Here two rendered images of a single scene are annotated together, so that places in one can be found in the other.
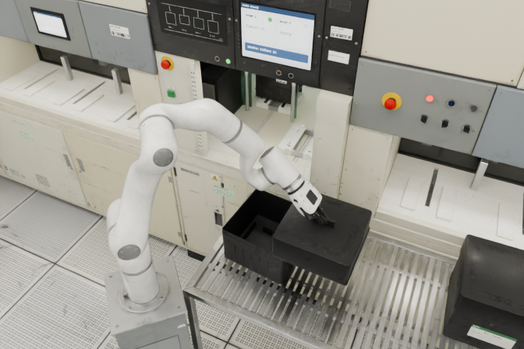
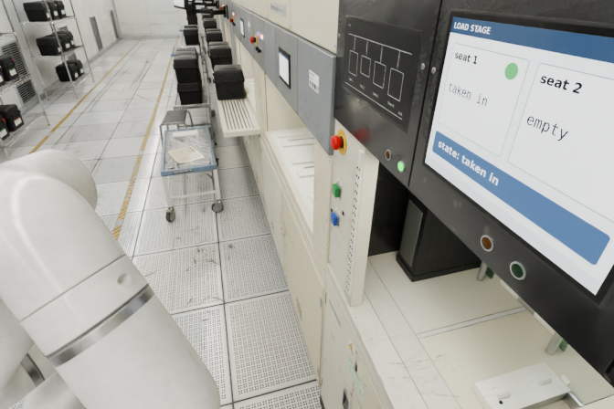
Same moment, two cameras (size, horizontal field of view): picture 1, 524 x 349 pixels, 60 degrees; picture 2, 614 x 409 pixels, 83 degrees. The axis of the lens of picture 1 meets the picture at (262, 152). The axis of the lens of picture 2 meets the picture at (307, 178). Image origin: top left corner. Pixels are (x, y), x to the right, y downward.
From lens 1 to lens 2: 1.29 m
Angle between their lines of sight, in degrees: 41
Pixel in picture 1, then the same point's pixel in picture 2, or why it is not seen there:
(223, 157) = (372, 329)
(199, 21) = (380, 69)
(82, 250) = (249, 308)
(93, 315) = not seen: hidden behind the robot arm
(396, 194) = not seen: outside the picture
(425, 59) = not seen: outside the picture
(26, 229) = (238, 258)
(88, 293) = (213, 354)
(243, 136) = (81, 380)
